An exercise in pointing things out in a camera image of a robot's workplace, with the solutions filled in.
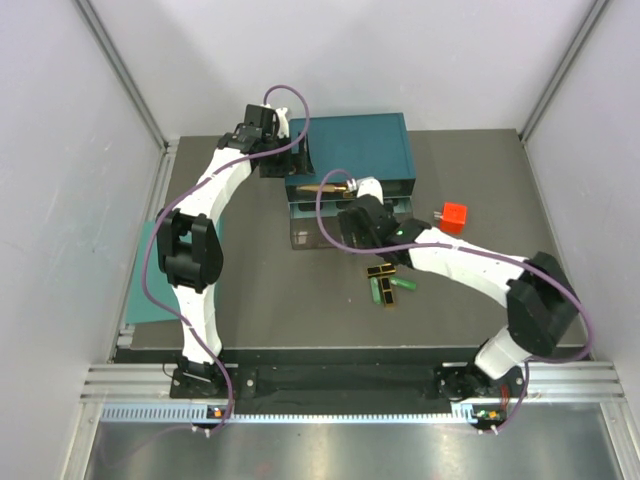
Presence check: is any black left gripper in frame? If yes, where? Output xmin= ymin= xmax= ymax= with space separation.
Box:
xmin=259 ymin=132 xmax=313 ymax=179

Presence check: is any black gold lipstick horizontal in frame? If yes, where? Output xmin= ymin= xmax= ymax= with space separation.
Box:
xmin=366 ymin=263 xmax=397 ymax=278

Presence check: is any clear acrylic drawer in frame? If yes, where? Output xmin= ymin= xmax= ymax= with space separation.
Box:
xmin=289 ymin=198 xmax=413 ymax=219
xmin=289 ymin=217 xmax=401 ymax=251

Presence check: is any dark green mascara tube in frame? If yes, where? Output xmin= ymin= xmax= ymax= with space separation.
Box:
xmin=370 ymin=277 xmax=385 ymax=305

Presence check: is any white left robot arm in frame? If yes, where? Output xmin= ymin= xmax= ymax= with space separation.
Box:
xmin=156 ymin=104 xmax=313 ymax=397

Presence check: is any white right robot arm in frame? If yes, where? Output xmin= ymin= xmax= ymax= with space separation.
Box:
xmin=339 ymin=177 xmax=579 ymax=396

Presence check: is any bright green mascara tube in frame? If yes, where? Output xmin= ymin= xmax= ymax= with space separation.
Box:
xmin=390 ymin=277 xmax=417 ymax=291

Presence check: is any teal drawer organizer box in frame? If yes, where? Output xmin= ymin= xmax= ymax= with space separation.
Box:
xmin=285 ymin=113 xmax=416 ymax=203

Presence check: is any orange red cube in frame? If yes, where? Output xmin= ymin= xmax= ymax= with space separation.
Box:
xmin=434 ymin=202 xmax=468 ymax=235

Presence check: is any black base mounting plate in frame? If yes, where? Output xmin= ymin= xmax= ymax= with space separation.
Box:
xmin=171 ymin=364 xmax=522 ymax=409

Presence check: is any teal flat lid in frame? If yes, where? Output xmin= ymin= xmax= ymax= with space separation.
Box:
xmin=124 ymin=221 xmax=179 ymax=325

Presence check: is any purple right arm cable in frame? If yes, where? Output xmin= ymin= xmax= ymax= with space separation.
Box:
xmin=314 ymin=168 xmax=596 ymax=435

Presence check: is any aluminium frame rail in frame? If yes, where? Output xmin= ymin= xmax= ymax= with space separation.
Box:
xmin=80 ymin=362 xmax=624 ymax=428

